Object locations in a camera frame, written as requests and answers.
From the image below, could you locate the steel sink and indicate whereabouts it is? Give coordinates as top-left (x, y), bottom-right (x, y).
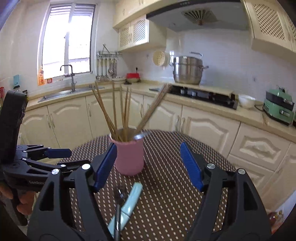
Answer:
top-left (38, 85), bottom-right (95, 102)

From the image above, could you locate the window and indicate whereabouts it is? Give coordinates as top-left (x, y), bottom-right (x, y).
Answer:
top-left (40, 3), bottom-right (96, 81)

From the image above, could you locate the light blue utensil case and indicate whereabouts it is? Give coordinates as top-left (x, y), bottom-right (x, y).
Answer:
top-left (108, 182), bottom-right (142, 238)

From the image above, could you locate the wooden chopstick in cup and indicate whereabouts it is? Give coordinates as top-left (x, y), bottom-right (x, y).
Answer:
top-left (92, 82), bottom-right (123, 141)
top-left (132, 83), bottom-right (174, 137)

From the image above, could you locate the white bowl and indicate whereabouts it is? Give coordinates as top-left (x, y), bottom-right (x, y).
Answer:
top-left (238, 94), bottom-right (256, 109)

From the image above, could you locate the hanging utensil rack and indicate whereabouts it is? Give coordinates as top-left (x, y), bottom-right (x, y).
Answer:
top-left (96, 44), bottom-right (122, 82)

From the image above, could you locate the red container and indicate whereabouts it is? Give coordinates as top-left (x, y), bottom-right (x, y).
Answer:
top-left (126, 73), bottom-right (140, 83)

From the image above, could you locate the black handled spoon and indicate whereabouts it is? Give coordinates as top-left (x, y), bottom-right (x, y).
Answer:
top-left (113, 185), bottom-right (127, 241)

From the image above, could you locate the kitchen faucet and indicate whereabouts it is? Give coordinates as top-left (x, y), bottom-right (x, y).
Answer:
top-left (60, 64), bottom-right (76, 93)

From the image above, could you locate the person's left hand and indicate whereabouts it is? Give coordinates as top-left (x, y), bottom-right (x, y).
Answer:
top-left (1, 183), bottom-right (36, 215)

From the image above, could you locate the round perforated plate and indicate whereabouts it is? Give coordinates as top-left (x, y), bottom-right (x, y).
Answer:
top-left (152, 50), bottom-right (170, 67)

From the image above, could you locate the black gas stove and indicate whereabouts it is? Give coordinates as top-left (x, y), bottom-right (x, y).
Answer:
top-left (149, 84), bottom-right (239, 110)

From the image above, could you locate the range hood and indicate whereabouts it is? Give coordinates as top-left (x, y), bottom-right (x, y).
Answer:
top-left (147, 1), bottom-right (248, 32)

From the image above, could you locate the silver metal spoon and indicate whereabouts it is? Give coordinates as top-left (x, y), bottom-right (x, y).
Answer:
top-left (132, 131), bottom-right (151, 141)

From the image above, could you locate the brown polka dot tablecloth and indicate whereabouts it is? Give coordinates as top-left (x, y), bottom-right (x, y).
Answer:
top-left (58, 129), bottom-right (236, 241)

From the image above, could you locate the green electric cooker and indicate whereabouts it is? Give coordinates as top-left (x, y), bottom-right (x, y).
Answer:
top-left (263, 87), bottom-right (295, 126)

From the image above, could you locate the pink utensil holder cup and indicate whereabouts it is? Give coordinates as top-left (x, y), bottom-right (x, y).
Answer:
top-left (109, 134), bottom-right (144, 176)

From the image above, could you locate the stainless steel steamer pot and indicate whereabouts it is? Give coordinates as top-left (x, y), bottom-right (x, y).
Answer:
top-left (170, 52), bottom-right (209, 85)

